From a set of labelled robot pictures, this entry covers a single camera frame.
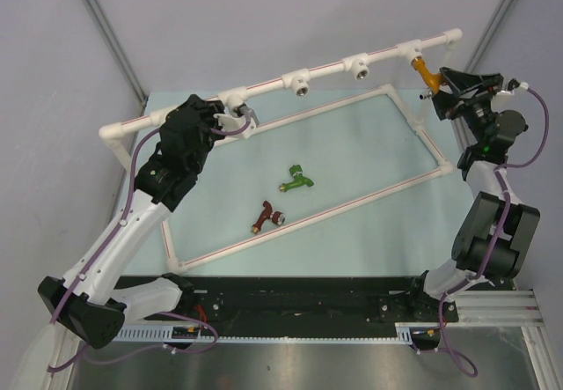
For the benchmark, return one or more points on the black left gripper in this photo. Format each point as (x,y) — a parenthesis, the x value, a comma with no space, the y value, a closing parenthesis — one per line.
(207,108)

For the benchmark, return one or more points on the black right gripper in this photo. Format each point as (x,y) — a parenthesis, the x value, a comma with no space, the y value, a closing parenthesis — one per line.
(450,106)

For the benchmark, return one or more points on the yellow water faucet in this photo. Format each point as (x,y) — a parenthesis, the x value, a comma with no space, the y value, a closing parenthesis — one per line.
(433,81)

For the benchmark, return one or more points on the white PVC pipe frame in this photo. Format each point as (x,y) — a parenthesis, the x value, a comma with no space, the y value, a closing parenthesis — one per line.
(298,82)

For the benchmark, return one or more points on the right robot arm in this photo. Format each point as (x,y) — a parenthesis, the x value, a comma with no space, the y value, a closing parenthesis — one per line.
(496,234)

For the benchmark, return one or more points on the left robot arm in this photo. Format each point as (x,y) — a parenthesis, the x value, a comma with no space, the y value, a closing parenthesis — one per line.
(85,300)

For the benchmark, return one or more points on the green water faucet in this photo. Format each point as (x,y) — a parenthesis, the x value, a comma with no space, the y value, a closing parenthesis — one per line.
(298,179)

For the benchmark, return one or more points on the dark red water faucet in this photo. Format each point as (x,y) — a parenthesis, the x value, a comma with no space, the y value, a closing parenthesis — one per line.
(268,214)

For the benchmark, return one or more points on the light blue table mat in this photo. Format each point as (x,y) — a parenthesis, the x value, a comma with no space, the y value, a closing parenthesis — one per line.
(348,153)

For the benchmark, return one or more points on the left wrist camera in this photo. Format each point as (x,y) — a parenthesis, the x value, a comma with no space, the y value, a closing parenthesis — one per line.
(240,124)

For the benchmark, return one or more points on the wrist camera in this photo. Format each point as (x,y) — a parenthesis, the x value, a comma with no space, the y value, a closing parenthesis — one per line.
(240,124)
(513,87)

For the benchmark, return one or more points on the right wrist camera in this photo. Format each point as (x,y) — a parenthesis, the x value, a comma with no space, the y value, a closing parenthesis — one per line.
(513,87)

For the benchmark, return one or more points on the aluminium frame post right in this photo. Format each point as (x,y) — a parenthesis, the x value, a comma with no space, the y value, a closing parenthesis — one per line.
(480,22)

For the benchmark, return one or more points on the aluminium frame post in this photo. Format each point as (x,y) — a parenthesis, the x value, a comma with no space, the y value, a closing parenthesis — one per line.
(480,22)
(116,50)

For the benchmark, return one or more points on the aluminium frame post left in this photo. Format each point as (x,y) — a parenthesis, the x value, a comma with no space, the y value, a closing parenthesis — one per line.
(116,50)

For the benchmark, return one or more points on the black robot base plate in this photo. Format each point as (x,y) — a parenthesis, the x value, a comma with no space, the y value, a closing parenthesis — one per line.
(329,308)

